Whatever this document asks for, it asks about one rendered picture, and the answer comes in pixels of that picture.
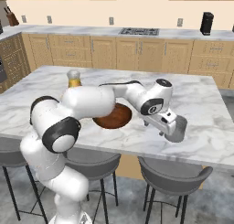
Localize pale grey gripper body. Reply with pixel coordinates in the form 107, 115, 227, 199
164, 114, 188, 144

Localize brown wooden bowl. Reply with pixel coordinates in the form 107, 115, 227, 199
91, 102, 133, 130

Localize grey bar stool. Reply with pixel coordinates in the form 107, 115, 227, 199
0, 137, 49, 224
62, 147, 122, 224
137, 155, 214, 224

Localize light wood base cupboards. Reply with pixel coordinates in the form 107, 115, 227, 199
21, 32, 234, 91

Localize black gas hob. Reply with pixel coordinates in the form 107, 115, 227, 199
118, 27, 160, 37

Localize black countertop appliance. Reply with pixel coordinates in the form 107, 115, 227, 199
199, 11, 215, 37

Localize yellow and grey glass container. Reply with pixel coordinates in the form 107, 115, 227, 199
66, 69, 83, 90

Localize dark grey built-in appliance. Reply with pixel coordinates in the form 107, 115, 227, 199
0, 57, 8, 84

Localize brown knife block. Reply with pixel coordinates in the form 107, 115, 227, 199
3, 5, 20, 27

